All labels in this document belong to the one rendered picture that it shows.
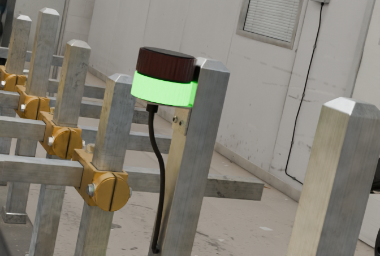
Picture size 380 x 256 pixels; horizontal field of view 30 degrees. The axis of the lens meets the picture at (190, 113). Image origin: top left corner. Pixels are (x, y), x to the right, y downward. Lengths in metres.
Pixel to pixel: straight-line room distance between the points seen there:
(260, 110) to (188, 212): 4.79
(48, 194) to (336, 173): 0.80
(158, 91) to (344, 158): 0.25
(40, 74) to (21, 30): 0.26
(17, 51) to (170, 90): 1.02
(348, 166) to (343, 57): 4.28
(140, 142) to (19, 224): 0.35
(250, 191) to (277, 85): 4.26
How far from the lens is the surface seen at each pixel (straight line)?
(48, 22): 1.44
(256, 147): 5.53
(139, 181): 1.05
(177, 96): 0.70
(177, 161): 0.74
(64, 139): 1.19
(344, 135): 0.51
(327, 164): 0.52
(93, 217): 1.00
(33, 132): 1.25
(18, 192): 1.50
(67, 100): 1.21
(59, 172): 1.01
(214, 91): 0.73
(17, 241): 1.43
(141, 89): 0.70
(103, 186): 0.96
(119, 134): 0.97
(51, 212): 1.26
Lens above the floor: 1.22
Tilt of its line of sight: 9 degrees down
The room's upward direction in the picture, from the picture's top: 12 degrees clockwise
